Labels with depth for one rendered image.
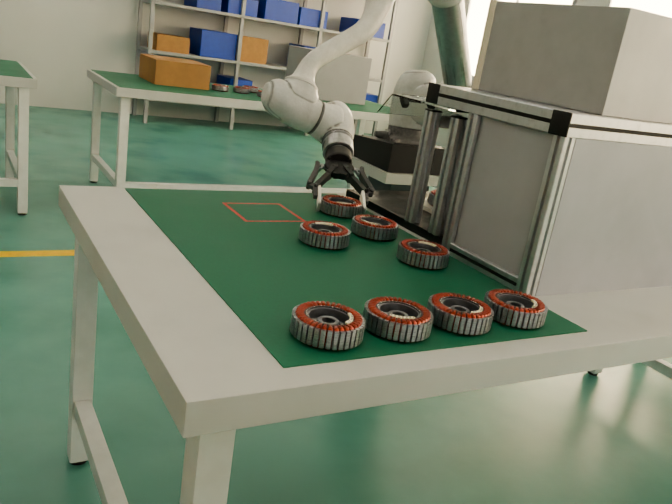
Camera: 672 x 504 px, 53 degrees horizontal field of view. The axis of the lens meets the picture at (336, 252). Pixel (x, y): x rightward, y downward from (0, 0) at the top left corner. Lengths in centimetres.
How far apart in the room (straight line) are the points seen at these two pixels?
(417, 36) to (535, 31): 832
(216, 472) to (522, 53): 110
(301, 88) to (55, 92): 638
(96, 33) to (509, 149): 701
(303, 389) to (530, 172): 72
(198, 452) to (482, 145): 91
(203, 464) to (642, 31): 111
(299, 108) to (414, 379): 109
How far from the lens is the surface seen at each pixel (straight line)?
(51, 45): 810
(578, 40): 150
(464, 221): 154
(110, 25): 818
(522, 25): 161
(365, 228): 155
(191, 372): 89
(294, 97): 190
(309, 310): 102
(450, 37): 229
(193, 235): 142
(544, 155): 138
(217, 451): 93
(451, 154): 159
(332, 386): 91
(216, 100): 414
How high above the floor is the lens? 118
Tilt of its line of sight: 17 degrees down
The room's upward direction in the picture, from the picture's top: 9 degrees clockwise
